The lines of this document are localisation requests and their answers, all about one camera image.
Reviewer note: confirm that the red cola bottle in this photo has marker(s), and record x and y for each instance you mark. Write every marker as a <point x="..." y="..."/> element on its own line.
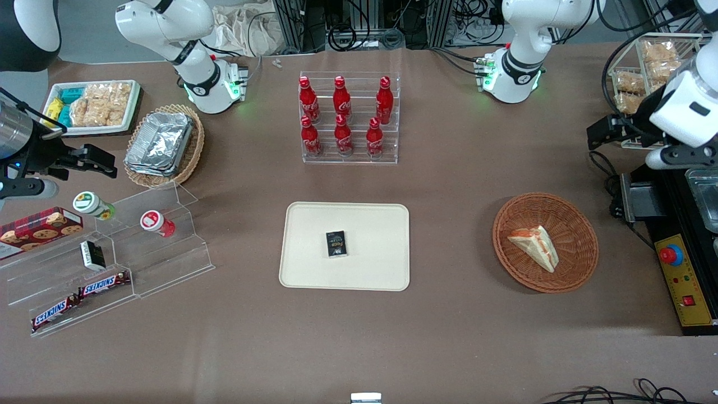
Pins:
<point x="343" y="138"/>
<point x="307" y="102"/>
<point x="374" y="140"/>
<point x="341" y="101"/>
<point x="310" y="139"/>
<point x="384" y="101"/>

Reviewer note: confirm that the cream plastic tray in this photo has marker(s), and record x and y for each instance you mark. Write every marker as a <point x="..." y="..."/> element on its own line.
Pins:
<point x="370" y="269"/>

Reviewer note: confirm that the white snack tray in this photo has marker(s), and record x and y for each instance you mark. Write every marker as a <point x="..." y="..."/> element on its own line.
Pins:
<point x="132" y="109"/>

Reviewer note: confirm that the bagged cracker snack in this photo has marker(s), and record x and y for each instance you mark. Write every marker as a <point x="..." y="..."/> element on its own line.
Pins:
<point x="660" y="62"/>
<point x="629" y="81"/>
<point x="627" y="102"/>

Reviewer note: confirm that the red emergency stop button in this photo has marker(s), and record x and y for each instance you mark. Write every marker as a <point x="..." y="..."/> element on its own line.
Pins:
<point x="671" y="255"/>

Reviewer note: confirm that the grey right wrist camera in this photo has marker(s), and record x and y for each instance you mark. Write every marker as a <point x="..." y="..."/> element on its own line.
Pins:
<point x="28" y="188"/>

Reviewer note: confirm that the yellow snack packet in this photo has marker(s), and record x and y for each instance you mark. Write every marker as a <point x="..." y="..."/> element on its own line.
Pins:
<point x="53" y="109"/>

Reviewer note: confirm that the clear acrylic bottle rack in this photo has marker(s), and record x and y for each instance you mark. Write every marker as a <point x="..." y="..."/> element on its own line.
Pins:
<point x="359" y="160"/>

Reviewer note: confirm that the clear bag of crackers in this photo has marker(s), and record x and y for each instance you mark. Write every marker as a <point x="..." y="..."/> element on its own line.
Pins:
<point x="101" y="104"/>

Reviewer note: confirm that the clear plastic container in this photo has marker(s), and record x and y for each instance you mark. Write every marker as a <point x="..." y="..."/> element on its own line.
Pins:
<point x="707" y="199"/>

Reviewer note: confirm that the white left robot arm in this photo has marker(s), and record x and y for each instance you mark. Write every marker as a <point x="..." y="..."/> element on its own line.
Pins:
<point x="521" y="33"/>

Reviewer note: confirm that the snickers bar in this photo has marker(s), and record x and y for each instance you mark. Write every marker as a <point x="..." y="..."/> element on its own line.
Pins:
<point x="105" y="284"/>
<point x="55" y="312"/>

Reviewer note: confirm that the small clear plastic piece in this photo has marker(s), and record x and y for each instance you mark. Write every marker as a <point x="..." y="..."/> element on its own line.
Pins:
<point x="276" y="63"/>

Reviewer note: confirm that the black yellow control box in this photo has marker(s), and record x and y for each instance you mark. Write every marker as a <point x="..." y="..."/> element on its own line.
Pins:
<point x="687" y="303"/>

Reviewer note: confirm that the red lid cup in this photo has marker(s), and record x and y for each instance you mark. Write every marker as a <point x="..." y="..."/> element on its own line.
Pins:
<point x="154" y="221"/>

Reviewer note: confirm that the clear acrylic step shelf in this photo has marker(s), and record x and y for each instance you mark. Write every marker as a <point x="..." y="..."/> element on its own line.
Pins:
<point x="168" y="264"/>

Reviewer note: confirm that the beige paper bag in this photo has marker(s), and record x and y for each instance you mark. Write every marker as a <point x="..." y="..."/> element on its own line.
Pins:
<point x="247" y="31"/>

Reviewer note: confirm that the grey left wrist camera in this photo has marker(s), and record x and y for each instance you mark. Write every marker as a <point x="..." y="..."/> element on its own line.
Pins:
<point x="681" y="156"/>

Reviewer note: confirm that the black tissue pack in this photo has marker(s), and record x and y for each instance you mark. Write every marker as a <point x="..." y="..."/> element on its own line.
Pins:
<point x="336" y="244"/>

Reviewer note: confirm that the brown wicker basket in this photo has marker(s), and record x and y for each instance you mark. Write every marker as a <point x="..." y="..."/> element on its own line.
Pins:
<point x="578" y="224"/>

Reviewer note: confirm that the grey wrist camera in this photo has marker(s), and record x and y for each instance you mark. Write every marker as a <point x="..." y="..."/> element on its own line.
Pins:
<point x="28" y="188"/>
<point x="681" y="156"/>

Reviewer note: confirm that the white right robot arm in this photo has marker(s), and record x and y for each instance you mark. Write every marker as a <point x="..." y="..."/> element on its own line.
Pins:
<point x="168" y="22"/>

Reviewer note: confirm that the red cookie box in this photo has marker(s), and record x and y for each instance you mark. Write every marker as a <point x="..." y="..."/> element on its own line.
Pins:
<point x="39" y="230"/>

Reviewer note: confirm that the stack of foil trays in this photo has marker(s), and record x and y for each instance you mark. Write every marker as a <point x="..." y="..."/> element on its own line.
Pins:
<point x="160" y="143"/>

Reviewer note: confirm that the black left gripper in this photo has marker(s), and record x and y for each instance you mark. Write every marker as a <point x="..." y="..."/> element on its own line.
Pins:
<point x="638" y="128"/>

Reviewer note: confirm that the triangle sandwich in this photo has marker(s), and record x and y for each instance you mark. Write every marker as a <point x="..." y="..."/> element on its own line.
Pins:
<point x="535" y="246"/>

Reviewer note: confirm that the teal snack packet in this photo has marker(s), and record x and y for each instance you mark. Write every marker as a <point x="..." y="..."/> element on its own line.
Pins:
<point x="72" y="94"/>
<point x="64" y="115"/>

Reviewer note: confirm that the pale wicker basket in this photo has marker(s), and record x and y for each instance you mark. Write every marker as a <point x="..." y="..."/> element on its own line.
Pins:
<point x="193" y="154"/>

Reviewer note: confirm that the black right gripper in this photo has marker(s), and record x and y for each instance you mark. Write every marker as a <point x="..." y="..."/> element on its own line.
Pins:
<point x="40" y="156"/>

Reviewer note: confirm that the green lid cup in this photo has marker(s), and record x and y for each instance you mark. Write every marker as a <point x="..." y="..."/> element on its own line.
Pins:
<point x="90" y="203"/>

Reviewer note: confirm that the white object at table edge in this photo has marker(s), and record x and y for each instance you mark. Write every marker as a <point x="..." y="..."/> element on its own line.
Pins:
<point x="366" y="399"/>

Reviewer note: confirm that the small black white box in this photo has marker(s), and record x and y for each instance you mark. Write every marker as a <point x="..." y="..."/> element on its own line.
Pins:
<point x="92" y="255"/>

